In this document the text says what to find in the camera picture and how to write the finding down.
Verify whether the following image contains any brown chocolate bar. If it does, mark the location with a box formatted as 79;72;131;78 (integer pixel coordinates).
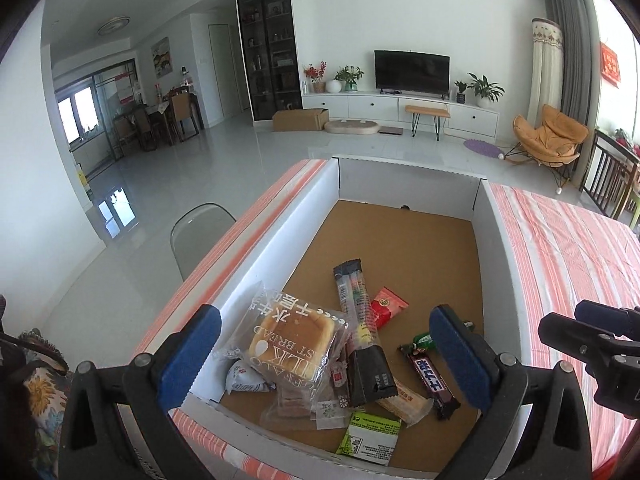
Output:
398;344;461;420

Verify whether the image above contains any small white pastry pack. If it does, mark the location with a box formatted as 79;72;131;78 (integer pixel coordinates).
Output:
376;379;434;427

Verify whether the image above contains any green tube snack pack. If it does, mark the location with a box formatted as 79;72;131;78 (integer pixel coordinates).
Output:
412;332;436;352

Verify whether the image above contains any triangular white snack pack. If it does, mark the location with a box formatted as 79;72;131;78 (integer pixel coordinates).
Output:
224;359;277;394

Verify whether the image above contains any green white snack packet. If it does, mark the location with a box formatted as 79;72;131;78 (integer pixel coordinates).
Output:
336;412;401;466

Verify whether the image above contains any long black snack pack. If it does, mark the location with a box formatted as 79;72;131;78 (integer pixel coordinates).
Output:
333;259;397;408

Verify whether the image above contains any red sausage snack pack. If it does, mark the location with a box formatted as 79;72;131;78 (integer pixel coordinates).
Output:
370;287;409;330

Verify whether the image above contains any bread loaf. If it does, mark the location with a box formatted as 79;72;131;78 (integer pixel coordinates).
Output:
215;283;355;400

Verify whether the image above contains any brown hawthorn roll pack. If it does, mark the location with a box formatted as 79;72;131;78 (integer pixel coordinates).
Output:
330;348;352;408

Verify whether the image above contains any clear bag of brown bars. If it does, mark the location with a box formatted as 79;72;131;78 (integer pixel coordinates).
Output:
259;379;352;431

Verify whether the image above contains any floral cushion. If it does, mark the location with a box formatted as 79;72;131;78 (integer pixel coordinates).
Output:
1;328;70;479

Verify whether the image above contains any striped orange tablecloth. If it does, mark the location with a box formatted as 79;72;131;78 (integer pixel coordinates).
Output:
131;158;640;480

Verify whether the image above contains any dark wooden chair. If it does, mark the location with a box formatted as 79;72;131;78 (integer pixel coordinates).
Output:
579;129;639;220

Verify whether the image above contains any orange lounge chair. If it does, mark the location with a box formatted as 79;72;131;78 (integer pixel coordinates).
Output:
500;104;589;190

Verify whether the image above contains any purple round floor mat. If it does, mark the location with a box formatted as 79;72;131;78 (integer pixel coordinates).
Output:
463;139;504;159

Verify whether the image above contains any transparent grey chair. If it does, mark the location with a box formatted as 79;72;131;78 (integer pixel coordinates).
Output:
169;203;235;282

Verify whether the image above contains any white cardboard box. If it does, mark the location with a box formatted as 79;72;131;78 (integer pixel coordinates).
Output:
140;156;532;479

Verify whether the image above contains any white tv cabinet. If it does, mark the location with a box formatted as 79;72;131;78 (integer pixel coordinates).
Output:
303;92;500;142

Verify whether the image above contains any covered standing air conditioner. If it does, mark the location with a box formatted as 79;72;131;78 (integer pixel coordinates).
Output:
527;18;564;128

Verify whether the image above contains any large green potted plant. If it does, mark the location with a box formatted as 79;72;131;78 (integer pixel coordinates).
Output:
469;73;506;108

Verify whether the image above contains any small dark potted plant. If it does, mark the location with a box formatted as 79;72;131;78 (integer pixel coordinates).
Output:
454;80;469;104

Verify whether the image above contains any small wooden bench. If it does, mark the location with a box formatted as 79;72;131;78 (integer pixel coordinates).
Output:
405;105;450;141

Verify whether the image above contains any beige pet bed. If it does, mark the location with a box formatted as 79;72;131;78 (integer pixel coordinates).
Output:
324;119;380;136

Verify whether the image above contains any black flat television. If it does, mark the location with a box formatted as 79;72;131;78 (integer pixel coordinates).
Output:
373;50;450;96

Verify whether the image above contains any dining table with chairs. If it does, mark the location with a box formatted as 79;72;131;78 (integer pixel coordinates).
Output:
113;86;204;152

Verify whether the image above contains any grey curtain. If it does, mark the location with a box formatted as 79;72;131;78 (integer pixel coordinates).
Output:
544;0;598;128

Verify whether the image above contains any green plant in vase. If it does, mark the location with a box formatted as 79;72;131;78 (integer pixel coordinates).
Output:
335;65;364;92

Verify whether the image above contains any white round vase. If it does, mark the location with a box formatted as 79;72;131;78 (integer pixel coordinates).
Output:
326;79;343;93

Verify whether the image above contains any brown cardboard box on floor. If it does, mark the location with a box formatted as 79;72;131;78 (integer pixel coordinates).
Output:
272;108;329;131

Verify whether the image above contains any red flower vase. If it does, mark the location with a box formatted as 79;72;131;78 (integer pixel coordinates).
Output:
304;61;326;93

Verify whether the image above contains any round ceiling lamp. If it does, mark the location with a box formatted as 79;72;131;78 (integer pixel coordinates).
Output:
96;15;131;37

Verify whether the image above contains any black glass display cabinet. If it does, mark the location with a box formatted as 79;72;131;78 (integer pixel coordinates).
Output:
235;0;302;122

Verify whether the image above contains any red wall hanging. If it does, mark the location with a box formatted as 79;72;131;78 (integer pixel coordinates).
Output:
600;42;620;88

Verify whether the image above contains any framed wall painting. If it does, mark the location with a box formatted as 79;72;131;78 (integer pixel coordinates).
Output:
151;37;172;79

